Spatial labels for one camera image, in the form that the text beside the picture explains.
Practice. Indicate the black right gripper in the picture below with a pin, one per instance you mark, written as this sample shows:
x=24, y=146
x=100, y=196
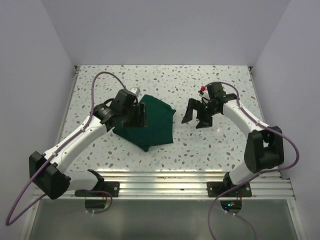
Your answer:
x=193, y=104

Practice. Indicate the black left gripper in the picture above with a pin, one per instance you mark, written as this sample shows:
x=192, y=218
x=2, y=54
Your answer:
x=142, y=121

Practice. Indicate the dark green surgical cloth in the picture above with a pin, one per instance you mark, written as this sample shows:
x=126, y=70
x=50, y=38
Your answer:
x=160, y=125

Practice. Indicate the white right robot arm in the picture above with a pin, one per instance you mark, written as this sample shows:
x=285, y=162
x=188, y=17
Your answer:
x=264, y=148

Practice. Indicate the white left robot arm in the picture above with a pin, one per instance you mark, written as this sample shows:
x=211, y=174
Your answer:
x=48, y=171

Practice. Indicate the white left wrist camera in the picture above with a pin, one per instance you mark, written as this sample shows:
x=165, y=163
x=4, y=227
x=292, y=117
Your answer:
x=135, y=90

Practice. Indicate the aluminium rail frame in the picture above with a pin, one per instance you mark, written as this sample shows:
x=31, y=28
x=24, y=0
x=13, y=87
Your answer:
x=163, y=192

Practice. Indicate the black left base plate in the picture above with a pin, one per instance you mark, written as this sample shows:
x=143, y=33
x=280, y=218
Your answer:
x=110, y=190

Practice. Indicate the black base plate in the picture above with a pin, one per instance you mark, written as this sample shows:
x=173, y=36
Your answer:
x=215, y=188
x=110, y=190

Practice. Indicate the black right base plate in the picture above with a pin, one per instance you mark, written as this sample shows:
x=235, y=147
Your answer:
x=215, y=188

